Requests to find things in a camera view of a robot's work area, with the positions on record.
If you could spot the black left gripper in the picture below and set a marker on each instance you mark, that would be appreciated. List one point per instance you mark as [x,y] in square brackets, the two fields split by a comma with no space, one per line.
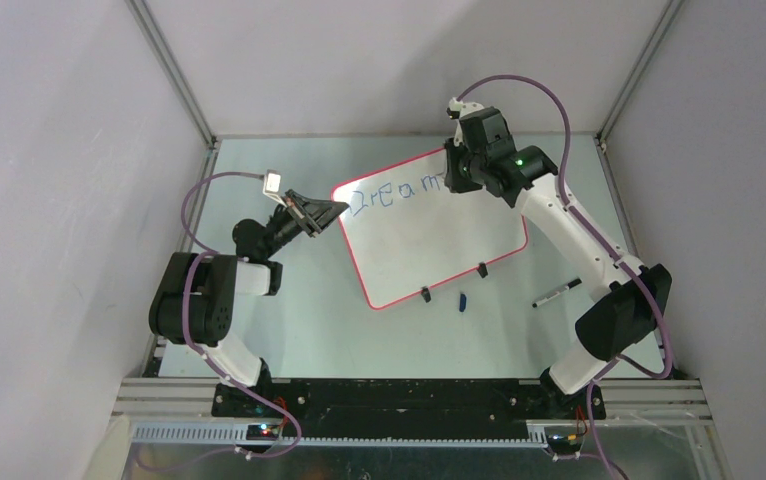
[312,215]

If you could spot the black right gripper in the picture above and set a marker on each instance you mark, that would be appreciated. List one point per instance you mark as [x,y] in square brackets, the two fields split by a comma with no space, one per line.
[456,183]

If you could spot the pink-framed whiteboard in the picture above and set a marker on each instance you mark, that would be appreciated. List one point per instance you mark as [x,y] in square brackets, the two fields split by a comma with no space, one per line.
[407,233]

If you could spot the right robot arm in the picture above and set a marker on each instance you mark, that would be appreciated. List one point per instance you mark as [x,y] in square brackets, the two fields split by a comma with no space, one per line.
[628,296]

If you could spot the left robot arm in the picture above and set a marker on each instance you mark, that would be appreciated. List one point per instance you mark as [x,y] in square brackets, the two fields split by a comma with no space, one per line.
[194,302]

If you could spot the black whiteboard foot clip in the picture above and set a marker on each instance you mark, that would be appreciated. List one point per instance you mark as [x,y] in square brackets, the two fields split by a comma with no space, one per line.
[482,270]
[425,294]

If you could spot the black marker pen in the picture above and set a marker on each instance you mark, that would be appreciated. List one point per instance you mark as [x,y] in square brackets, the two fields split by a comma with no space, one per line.
[556,292]

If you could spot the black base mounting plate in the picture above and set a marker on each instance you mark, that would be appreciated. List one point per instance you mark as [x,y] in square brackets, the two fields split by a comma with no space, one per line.
[407,409]

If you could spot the left controller board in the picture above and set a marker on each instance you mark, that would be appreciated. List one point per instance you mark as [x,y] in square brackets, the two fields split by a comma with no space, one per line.
[263,432]

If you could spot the controller board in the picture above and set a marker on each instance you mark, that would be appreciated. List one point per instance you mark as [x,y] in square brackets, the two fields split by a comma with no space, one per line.
[567,446]
[263,432]

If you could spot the right controller board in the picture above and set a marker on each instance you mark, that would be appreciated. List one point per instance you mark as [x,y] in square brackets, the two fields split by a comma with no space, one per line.
[567,446]

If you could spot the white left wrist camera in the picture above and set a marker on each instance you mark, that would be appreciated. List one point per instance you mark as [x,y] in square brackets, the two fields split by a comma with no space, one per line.
[271,184]

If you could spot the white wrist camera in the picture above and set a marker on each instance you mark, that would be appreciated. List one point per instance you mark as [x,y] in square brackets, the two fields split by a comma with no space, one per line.
[271,184]
[457,110]

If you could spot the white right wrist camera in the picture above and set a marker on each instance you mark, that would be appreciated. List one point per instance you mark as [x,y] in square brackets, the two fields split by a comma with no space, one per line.
[457,110]

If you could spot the aluminium frame rail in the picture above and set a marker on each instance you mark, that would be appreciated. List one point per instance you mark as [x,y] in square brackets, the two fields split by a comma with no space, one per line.
[170,409]

